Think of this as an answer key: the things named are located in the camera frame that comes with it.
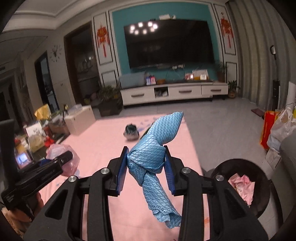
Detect white tv cabinet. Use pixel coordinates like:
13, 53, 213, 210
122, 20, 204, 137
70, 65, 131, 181
121, 81, 228, 106

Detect pink crumpled wrapper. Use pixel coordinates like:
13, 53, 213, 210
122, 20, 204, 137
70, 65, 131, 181
228, 173, 255, 206

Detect potted plant by cabinet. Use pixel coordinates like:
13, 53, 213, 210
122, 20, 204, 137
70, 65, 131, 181
214, 61, 227, 83

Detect pink plastic bag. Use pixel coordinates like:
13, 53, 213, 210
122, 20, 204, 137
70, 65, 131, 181
46, 144, 80, 177

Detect blue quilted cloth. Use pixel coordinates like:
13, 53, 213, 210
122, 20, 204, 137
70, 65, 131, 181
127, 112, 184, 229

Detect red gift bag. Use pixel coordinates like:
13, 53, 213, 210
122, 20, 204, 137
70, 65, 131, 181
260, 110, 280, 151

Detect large black television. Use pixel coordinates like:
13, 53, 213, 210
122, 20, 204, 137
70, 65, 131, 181
124, 19, 215, 68

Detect potted plant on floor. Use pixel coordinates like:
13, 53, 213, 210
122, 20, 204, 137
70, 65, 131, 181
228, 80, 240, 98

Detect black round trash bin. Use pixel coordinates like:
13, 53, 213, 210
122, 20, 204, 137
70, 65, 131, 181
203, 159, 270, 218

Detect red chinese knot decoration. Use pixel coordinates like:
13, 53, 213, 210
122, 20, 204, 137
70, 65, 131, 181
96, 24, 110, 58

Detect white cardboard box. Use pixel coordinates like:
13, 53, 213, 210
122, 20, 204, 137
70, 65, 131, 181
64, 105, 96, 136

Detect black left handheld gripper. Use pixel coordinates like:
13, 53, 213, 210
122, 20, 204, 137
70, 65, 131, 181
0, 119, 73, 212

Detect large dark planter plants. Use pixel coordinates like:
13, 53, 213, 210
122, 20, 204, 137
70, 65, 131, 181
98, 85, 123, 117

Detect white plastic shopping bag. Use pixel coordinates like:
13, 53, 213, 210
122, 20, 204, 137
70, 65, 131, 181
267, 108, 295, 153

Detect dark crumpled wrapper ball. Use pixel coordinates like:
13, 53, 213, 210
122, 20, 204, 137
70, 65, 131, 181
123, 123, 139, 141

